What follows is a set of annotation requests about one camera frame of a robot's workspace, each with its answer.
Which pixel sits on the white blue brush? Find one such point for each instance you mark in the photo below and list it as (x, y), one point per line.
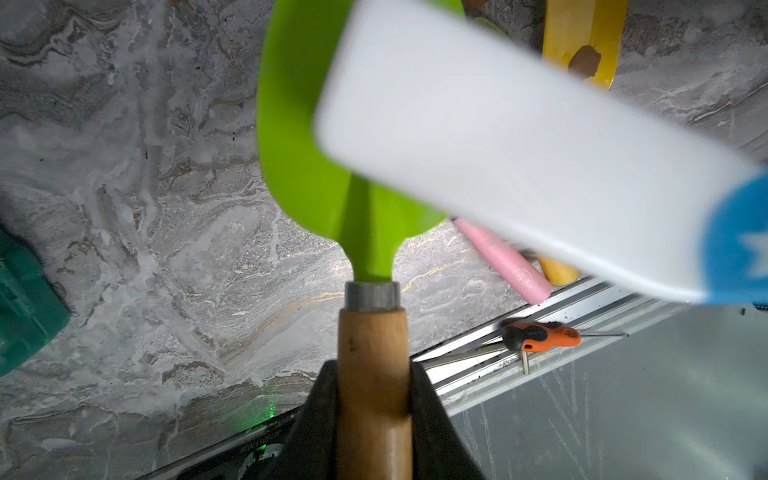
(449, 114)

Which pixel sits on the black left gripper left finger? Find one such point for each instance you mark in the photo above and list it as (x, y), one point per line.
(310, 449)

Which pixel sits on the lime front trowel yellow handle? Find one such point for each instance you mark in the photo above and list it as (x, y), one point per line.
(556, 272)

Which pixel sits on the yellow square trowel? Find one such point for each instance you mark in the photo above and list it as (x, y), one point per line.
(584, 38)

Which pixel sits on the narrow lime trowel wooden handle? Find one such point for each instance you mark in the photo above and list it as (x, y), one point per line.
(369, 222)

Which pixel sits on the purple front trowel pink handle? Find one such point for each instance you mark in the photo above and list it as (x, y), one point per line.
(511, 265)

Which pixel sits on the orange handled screwdriver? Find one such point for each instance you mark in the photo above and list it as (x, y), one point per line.
(536, 337)

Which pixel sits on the green plastic tool case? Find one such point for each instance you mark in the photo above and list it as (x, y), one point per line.
(32, 313)

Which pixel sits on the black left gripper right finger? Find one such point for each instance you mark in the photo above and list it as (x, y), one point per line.
(438, 452)

